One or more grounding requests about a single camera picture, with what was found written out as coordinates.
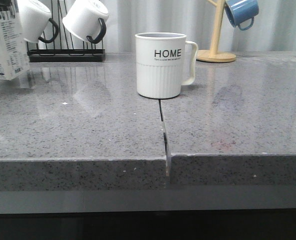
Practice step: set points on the whole milk carton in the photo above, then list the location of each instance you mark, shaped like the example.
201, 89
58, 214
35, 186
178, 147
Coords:
13, 52

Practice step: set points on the white HOME mug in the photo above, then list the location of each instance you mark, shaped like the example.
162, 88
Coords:
159, 64

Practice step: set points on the wooden mug tree stand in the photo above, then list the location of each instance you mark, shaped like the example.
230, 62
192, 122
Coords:
213, 55

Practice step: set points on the blue hanging mug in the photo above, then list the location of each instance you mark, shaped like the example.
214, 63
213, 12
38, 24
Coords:
239, 11

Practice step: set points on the black wire mug rack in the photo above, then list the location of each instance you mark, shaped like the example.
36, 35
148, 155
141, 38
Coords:
66, 47

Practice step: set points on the white mug black handle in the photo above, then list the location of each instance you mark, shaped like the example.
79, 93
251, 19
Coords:
34, 17
86, 20

